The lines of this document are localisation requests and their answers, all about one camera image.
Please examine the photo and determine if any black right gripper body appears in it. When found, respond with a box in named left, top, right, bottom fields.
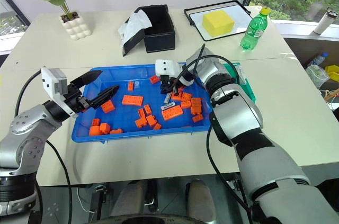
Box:
left=159, top=74, right=181, bottom=88

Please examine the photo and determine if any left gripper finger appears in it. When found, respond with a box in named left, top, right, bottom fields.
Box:
left=69, top=69, right=104, bottom=88
left=85, top=84, right=121, bottom=110

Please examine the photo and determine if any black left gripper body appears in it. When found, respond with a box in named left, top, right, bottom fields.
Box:
left=62, top=82, right=90, bottom=114

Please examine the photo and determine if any blue plastic bin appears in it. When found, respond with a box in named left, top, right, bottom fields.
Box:
left=72, top=62, right=214, bottom=145

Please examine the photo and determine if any green plastic bin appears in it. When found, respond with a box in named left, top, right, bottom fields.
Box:
left=220, top=61, right=257, bottom=104

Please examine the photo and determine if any large orange toy brick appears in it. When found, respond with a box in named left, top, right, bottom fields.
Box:
left=121, top=94, right=145, bottom=106
left=160, top=106, right=184, bottom=122

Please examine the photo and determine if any black tissue box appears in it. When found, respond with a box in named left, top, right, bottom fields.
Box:
left=122, top=4, right=176, bottom=57

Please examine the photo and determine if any white bubble plant pot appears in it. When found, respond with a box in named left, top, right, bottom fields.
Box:
left=59, top=12, right=93, bottom=41

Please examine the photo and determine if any white tissue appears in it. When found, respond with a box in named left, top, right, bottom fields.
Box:
left=117, top=10, right=153, bottom=48

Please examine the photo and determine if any black-rimmed white tray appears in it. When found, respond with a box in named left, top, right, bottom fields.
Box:
left=183, top=0, right=254, bottom=42

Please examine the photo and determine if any yellow sponge block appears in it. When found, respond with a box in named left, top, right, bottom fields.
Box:
left=202, top=10, right=236, bottom=38

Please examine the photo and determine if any green plastic soda bottle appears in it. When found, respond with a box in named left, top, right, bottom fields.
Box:
left=239, top=6, right=271, bottom=52

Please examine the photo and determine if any grey rounded shape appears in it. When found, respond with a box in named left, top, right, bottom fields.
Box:
left=110, top=180, right=148, bottom=217
left=185, top=177, right=217, bottom=223

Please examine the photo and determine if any dark round rim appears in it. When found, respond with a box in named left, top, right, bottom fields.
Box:
left=100, top=213, right=214, bottom=224

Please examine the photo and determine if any clear plastic bag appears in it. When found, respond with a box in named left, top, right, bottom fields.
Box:
left=305, top=64, right=331, bottom=89

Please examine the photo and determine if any clear water bottle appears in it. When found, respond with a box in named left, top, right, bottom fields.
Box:
left=306, top=52, right=329, bottom=70

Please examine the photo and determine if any yellow plastic box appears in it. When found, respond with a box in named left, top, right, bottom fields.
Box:
left=325, top=65, right=339, bottom=82

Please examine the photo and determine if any white thermos flask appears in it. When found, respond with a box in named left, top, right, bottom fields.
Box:
left=313, top=10, right=339, bottom=35

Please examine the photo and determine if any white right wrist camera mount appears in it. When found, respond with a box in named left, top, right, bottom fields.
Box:
left=155, top=59, right=184, bottom=82

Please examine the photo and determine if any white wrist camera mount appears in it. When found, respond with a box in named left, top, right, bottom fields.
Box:
left=155, top=59, right=184, bottom=82
left=40, top=67, right=79, bottom=118

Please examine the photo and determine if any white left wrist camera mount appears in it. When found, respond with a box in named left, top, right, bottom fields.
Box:
left=40, top=67, right=79, bottom=118

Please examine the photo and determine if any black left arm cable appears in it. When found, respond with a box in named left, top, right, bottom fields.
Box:
left=14, top=70, right=74, bottom=224

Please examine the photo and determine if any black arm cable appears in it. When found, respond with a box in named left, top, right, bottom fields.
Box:
left=14, top=70, right=74, bottom=224
left=173, top=43, right=254, bottom=224

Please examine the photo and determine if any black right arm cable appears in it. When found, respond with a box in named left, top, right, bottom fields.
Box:
left=173, top=43, right=254, bottom=224

